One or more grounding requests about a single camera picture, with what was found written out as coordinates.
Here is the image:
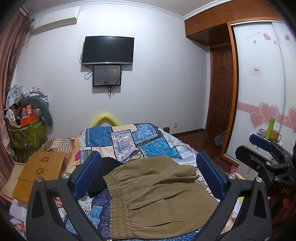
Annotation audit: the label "yellow foam bed guard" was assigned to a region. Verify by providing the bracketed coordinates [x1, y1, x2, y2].
[92, 113, 120, 127]

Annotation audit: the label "small black wall screen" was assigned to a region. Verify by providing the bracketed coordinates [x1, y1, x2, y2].
[93, 65, 122, 87]

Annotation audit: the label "grey bag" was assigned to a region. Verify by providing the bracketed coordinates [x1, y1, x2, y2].
[214, 131, 228, 147]

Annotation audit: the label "green storage bag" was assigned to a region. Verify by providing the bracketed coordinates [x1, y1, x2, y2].
[8, 118, 48, 149]

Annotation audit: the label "orange box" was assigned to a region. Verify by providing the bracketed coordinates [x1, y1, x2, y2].
[20, 114, 38, 127]

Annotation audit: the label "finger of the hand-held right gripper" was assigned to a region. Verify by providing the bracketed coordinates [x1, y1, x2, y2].
[235, 145, 289, 178]
[249, 134, 292, 160]

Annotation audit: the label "wooden lap desk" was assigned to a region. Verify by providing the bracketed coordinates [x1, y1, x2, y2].
[12, 152, 67, 202]

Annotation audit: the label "black cable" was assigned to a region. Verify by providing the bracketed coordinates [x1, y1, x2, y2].
[80, 53, 94, 80]

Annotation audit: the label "black garment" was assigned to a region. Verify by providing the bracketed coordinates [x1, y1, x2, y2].
[75, 158, 126, 197]

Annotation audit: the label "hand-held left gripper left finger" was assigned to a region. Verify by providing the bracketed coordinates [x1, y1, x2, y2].
[26, 151, 102, 241]

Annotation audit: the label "white sliding wardrobe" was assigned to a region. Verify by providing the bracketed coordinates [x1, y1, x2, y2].
[221, 20, 296, 164]

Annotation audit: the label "grey neck pillow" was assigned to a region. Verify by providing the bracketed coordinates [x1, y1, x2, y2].
[20, 95, 53, 127]

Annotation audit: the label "wooden overhead cabinet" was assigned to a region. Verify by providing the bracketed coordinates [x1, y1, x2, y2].
[184, 0, 281, 47]

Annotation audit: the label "yellow mug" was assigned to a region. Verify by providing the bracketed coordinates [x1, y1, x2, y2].
[270, 130, 282, 142]

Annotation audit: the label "pile of grey clothes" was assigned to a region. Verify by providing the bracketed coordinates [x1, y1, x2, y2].
[6, 85, 49, 108]

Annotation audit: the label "blue patchwork blanket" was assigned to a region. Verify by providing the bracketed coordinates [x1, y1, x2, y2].
[57, 123, 245, 241]

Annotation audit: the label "white air conditioner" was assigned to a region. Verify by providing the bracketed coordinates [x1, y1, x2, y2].
[32, 6, 80, 36]

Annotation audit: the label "green thermos bottle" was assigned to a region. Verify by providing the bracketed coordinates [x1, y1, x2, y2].
[265, 117, 275, 141]

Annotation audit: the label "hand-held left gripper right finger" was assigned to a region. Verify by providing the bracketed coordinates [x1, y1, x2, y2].
[196, 152, 272, 241]

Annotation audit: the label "brown wooden door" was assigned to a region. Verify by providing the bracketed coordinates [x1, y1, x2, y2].
[206, 45, 237, 133]

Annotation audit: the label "striped pillow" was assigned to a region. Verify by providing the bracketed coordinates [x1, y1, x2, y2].
[38, 138, 75, 153]

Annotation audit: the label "black wall television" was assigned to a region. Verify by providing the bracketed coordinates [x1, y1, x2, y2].
[81, 36, 135, 65]

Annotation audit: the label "brown striped curtain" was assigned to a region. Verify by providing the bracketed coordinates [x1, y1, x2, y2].
[0, 10, 35, 176]

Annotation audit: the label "khaki pants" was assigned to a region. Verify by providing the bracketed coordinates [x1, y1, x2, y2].
[103, 155, 220, 239]

